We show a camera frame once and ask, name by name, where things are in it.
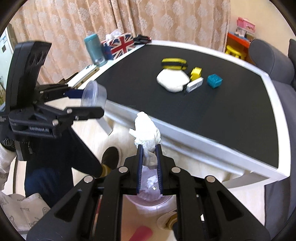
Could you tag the black table mat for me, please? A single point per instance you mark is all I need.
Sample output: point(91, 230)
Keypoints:
point(237, 114)

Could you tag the clear plastic round container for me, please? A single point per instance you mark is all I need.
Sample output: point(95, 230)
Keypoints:
point(94, 95)

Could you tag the union jack tissue box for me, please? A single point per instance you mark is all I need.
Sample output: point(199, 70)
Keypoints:
point(117, 46)

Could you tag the pink trash bin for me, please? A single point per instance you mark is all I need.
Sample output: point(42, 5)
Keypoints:
point(149, 200)

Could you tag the teal small box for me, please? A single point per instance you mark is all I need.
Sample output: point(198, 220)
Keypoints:
point(214, 81)

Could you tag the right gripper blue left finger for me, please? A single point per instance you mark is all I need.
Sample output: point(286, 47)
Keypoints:
point(140, 157)

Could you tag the teal thermos bottle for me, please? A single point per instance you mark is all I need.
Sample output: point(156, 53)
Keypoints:
point(94, 48)

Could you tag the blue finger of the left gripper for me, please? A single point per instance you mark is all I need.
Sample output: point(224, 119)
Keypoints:
point(74, 93)
point(85, 113)

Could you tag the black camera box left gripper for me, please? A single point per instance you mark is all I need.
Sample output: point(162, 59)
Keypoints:
point(26, 62)

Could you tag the white zip pouch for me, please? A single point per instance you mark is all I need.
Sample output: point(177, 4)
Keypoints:
point(173, 80)

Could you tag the white smartphone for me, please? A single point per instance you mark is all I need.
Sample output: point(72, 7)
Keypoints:
point(87, 72)

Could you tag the red kids desk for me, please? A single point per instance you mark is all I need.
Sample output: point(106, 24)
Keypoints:
point(239, 43)

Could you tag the white tissue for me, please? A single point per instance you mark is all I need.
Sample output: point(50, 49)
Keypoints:
point(147, 135)

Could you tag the pink storage box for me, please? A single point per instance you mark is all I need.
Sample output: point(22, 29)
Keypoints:
point(246, 24)

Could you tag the yellow toy brick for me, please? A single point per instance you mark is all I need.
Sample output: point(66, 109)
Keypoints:
point(195, 73)

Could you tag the beige patterned curtain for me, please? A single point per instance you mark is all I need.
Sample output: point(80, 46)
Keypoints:
point(66, 23)

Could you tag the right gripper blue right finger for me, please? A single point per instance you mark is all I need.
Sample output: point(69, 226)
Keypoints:
point(159, 155)

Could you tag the white rectangular bar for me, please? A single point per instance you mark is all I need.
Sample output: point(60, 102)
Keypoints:
point(194, 84)

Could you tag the grey sofa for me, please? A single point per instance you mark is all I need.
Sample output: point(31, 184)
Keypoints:
point(280, 195)

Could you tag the yellow plastic stool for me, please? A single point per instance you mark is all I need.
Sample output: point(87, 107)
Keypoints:
point(235, 52)

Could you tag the yellow black zip case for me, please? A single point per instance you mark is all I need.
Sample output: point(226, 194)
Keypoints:
point(174, 63)

